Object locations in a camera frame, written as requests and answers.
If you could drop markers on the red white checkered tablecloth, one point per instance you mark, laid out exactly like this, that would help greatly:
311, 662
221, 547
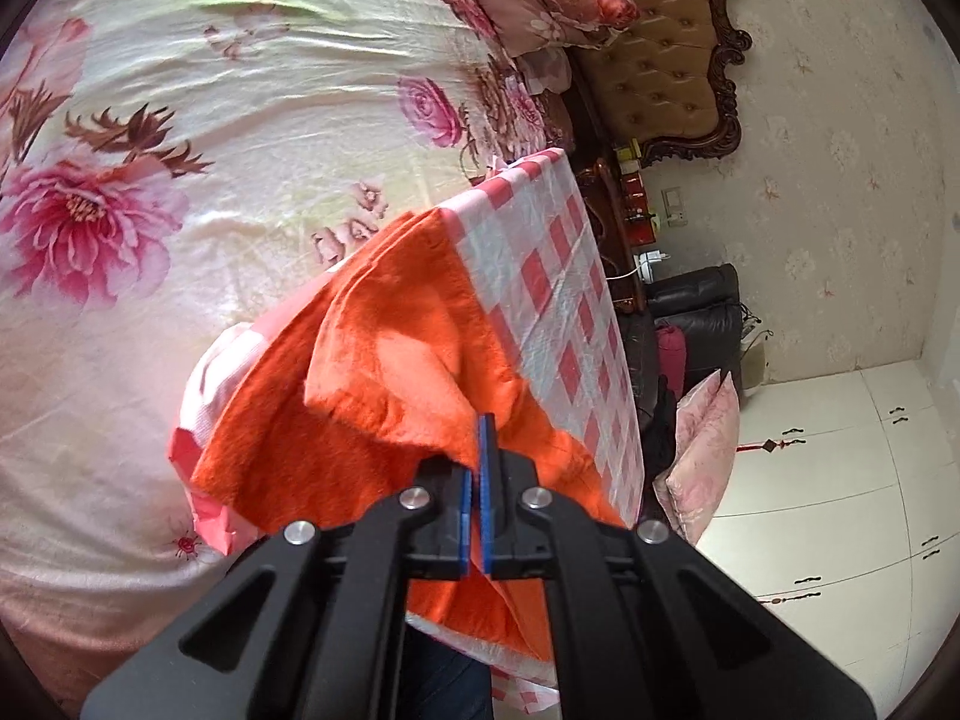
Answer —
555, 240

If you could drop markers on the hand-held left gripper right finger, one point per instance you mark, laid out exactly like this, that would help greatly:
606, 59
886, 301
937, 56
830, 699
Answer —
487, 495

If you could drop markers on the white wardrobe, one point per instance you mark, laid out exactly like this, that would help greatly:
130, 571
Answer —
825, 480

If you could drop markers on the pink satin pillow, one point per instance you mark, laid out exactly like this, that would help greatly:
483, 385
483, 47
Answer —
701, 457

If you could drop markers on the white wall switch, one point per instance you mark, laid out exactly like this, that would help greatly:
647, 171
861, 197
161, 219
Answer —
673, 206

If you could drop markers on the white charger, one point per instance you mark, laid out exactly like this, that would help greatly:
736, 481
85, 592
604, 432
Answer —
652, 264

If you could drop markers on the floral bed sheet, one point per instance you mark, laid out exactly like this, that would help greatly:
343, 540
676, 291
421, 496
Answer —
225, 127

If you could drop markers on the black clothing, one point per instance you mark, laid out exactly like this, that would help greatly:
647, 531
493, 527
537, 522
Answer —
660, 435

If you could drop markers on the orange towel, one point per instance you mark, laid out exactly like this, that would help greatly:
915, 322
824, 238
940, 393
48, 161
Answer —
375, 360

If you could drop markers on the tufted headboard carved wood frame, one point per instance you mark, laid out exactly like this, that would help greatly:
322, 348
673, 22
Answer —
660, 52

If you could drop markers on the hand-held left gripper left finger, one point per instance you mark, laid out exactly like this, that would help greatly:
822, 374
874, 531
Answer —
463, 517

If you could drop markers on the wooden nightstand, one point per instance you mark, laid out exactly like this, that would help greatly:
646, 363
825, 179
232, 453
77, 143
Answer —
611, 240

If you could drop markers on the magenta cushion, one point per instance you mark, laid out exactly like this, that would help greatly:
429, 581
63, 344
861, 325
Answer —
671, 360

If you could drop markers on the black leather sofa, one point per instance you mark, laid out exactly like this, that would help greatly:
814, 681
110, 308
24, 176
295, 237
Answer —
697, 307

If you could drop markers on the red box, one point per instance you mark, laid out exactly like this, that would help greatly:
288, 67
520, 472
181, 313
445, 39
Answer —
634, 191

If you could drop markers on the yellow box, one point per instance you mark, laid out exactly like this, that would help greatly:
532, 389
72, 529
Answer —
628, 152

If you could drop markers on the person's leg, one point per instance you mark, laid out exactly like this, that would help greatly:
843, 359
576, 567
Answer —
450, 679

